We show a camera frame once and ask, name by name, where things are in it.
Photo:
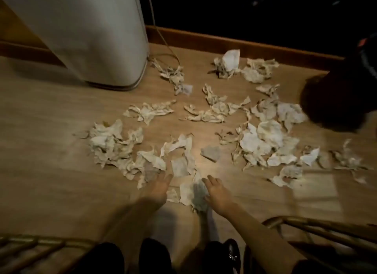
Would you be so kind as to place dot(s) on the person's left forearm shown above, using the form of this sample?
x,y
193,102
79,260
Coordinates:
x,y
132,223

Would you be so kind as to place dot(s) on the white air purifier appliance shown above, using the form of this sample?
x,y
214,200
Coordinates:
x,y
88,32

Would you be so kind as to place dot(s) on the person's right forearm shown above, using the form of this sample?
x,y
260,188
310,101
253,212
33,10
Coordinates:
x,y
262,238

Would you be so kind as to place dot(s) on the wooden skirting board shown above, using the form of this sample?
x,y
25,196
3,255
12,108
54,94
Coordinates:
x,y
235,45

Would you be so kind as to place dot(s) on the person's right fingers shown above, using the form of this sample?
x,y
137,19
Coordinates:
x,y
212,183

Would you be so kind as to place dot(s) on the stained paper piece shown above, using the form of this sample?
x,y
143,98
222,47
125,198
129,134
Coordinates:
x,y
191,194

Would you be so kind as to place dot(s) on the scattered crumpled paper litter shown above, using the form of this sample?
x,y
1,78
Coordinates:
x,y
266,134

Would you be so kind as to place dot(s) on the person's left fingers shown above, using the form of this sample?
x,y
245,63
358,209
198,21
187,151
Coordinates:
x,y
165,181

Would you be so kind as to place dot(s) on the person's left hand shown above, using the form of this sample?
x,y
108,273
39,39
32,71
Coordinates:
x,y
156,191

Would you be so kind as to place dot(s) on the black bag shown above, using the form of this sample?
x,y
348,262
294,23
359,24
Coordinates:
x,y
341,97

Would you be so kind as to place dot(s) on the black buckled loafer shoe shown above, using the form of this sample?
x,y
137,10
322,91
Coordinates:
x,y
154,257
231,256

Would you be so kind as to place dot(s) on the rattan chair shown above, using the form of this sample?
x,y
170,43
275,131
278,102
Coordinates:
x,y
324,224

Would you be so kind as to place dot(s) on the person's right hand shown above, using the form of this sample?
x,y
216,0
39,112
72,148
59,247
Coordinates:
x,y
221,197

